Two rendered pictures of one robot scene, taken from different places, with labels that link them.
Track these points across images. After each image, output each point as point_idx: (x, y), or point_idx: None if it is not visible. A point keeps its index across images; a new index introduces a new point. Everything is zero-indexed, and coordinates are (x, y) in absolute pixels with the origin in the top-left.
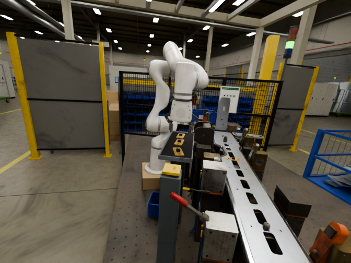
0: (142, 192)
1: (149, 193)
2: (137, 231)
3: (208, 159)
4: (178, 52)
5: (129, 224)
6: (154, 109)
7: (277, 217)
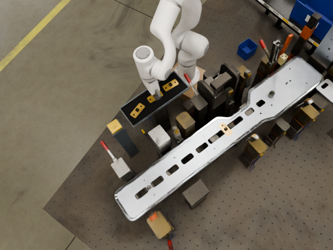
0: None
1: None
2: None
3: (178, 122)
4: (163, 14)
5: None
6: (177, 27)
7: (165, 190)
